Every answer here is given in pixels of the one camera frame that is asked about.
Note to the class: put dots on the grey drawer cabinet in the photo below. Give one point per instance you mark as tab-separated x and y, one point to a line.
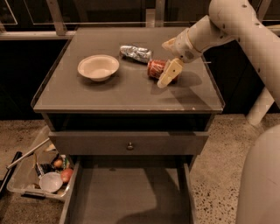
130	100

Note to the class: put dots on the orange fruit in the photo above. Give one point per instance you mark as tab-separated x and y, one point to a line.
58	163

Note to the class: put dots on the white table leg post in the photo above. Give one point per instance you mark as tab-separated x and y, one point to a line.
260	108

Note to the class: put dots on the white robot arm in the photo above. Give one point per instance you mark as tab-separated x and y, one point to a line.
259	195

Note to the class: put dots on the open middle drawer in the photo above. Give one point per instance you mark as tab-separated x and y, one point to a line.
120	191

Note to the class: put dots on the closed top drawer front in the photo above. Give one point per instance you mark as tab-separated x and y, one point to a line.
115	142

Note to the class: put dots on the beige paper bowl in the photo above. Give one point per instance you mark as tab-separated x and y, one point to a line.
98	67

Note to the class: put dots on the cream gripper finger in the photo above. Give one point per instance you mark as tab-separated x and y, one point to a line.
169	46
171	70

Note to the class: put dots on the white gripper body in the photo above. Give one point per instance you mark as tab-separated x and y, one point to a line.
184	46

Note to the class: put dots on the round metal drawer knob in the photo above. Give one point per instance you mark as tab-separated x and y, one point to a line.
130	146

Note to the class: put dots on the red apple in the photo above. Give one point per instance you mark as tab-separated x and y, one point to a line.
66	175

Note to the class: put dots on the red coke can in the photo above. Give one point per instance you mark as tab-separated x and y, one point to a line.
155	68

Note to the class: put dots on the crumpled silver foil bag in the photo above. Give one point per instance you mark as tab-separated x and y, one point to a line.
137	53

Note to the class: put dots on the small white bowl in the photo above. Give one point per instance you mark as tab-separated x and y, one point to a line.
51	182

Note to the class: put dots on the clear plastic storage bin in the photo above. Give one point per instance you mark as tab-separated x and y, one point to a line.
29	171

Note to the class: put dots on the metal window frame rail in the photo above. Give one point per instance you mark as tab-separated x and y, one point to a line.
59	19

